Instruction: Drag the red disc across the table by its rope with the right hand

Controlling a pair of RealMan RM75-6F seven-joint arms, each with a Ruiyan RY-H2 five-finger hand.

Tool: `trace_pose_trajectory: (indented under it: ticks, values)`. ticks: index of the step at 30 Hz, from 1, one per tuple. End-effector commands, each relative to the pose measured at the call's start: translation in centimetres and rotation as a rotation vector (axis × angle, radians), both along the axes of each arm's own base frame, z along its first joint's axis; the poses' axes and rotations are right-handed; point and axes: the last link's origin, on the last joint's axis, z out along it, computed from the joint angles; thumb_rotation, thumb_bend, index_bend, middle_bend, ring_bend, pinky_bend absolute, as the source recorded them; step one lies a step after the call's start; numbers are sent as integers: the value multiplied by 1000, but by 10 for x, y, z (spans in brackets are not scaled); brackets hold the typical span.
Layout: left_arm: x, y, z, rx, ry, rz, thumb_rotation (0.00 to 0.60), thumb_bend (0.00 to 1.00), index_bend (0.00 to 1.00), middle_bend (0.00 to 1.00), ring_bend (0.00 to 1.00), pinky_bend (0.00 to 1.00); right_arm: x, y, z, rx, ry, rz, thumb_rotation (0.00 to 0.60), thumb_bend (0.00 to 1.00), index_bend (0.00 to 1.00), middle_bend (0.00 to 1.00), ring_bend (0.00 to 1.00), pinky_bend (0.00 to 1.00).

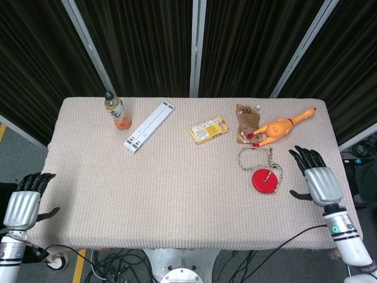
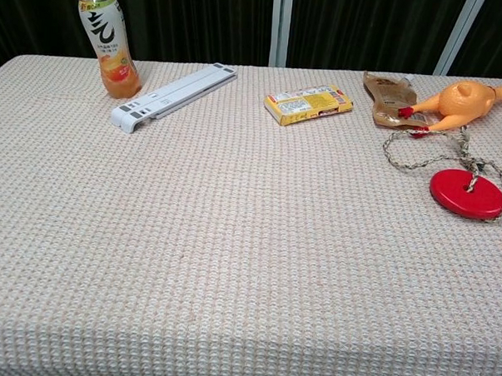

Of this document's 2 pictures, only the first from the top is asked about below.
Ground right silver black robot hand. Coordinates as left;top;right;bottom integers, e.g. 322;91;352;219
289;146;344;208

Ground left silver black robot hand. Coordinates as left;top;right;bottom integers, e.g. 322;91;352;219
2;172;61;231

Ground red plastic disc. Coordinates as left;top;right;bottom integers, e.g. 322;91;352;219
252;169;279;195

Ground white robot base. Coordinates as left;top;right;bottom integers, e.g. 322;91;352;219
141;248;221;283

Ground white round floor foot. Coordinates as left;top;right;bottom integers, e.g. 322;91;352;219
44;253;69;271

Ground orange rubber chicken toy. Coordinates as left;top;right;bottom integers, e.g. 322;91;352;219
246;107;318;149

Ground brown spout pouch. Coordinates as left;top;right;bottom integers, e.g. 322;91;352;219
234;103;263;145

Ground yellow snack packet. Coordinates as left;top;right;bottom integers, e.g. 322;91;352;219
188;115;230;145

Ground black curtain panel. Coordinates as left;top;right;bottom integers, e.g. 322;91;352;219
75;0;195;98
278;0;377;145
199;0;326;98
0;0;104;145

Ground orange juice bottle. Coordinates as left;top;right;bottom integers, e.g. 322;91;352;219
103;90;133;130

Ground beige woven tablecloth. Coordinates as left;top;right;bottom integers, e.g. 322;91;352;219
31;97;362;251

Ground white folding stand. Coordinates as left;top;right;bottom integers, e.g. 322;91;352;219
123;100;176;154

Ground long black cable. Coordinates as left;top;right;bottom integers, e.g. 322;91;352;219
228;224;329;282

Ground black cable with connector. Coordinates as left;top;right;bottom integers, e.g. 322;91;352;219
29;243;118;283

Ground white partition bottom rail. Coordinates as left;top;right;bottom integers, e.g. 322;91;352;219
338;122;377;153
0;114;48;148

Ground tangled floor cables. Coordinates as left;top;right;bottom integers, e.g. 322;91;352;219
85;249;154;283

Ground white partition frame post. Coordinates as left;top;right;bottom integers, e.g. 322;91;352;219
269;0;335;100
189;0;207;98
61;0;116;98

